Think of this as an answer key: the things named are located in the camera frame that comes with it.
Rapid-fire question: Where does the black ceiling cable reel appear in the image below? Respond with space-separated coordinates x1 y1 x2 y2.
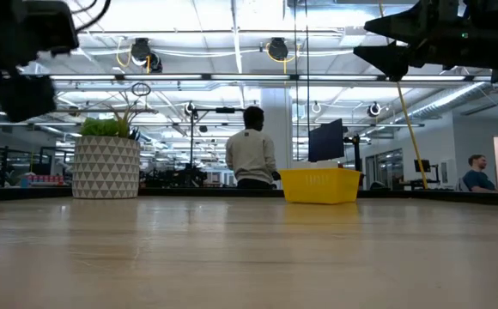
265 37 291 63
130 37 164 74

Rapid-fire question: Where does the black aluminium table frame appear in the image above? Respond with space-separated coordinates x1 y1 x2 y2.
0 185 498 208

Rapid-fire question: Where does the black equipment stand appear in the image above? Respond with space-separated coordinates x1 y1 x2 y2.
343 133 365 173

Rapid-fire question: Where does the white grey patterned pot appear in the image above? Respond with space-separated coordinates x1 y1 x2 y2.
71 136 142 200

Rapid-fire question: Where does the person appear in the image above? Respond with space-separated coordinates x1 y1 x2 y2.
462 154 498 193
224 105 282 191

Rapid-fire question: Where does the row of red boxes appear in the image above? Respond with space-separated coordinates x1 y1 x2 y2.
20 173 66 187

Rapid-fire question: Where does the yellow plastic basket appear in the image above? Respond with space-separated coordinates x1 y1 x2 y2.
278 167 362 205

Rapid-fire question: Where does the green succulent plant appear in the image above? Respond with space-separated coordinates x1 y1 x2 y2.
79 105 141 141

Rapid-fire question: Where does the yellow hanging cable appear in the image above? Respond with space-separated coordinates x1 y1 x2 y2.
396 80 429 191

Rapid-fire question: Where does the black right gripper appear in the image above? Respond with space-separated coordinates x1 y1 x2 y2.
352 0 498 83

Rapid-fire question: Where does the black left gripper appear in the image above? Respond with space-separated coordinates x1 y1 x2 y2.
0 71 58 124

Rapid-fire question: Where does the black camera stand rig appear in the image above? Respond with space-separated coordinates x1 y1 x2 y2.
187 106 261 190

